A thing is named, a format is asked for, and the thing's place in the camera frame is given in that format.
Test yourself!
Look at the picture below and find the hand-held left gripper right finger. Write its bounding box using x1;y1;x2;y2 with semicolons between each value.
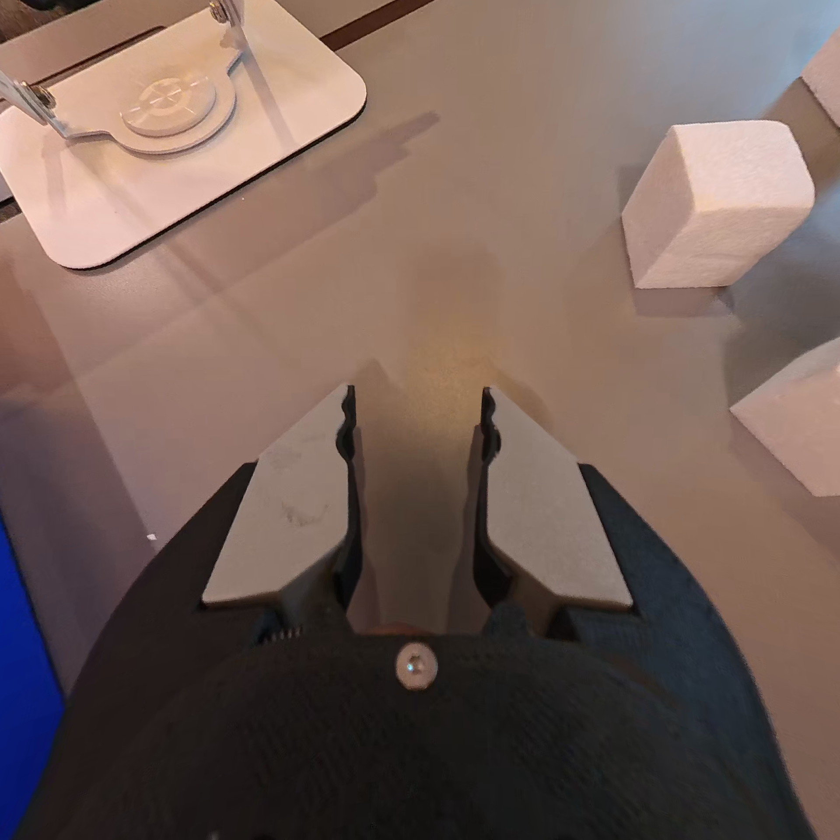
472;386;635;636

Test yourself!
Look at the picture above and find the white document stand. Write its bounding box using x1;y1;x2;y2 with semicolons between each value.
0;0;368;270

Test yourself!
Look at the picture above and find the white hard foam cube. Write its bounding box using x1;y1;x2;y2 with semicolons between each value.
801;45;840;130
730;337;840;498
621;119;817;290

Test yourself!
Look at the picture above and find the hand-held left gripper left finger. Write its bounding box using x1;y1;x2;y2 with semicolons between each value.
200;385;364;611

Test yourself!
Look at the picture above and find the blue plastic bin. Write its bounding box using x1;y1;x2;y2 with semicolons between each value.
0;511;67;829

